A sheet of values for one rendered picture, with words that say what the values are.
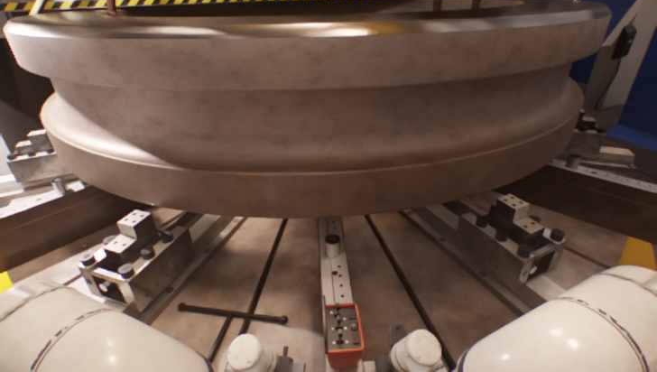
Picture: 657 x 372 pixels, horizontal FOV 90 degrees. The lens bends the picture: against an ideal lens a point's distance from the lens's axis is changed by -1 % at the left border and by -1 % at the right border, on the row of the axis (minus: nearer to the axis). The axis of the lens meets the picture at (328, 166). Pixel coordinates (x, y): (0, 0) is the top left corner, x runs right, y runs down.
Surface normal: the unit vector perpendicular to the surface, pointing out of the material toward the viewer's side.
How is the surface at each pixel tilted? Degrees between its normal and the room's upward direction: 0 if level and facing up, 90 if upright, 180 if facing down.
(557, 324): 20
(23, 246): 90
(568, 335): 15
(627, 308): 6
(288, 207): 90
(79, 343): 8
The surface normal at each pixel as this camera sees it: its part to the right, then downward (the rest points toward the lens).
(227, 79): -0.11, 0.47
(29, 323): -0.15, -0.72
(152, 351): 0.63, -0.76
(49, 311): 0.02, -0.91
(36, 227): 0.75, 0.30
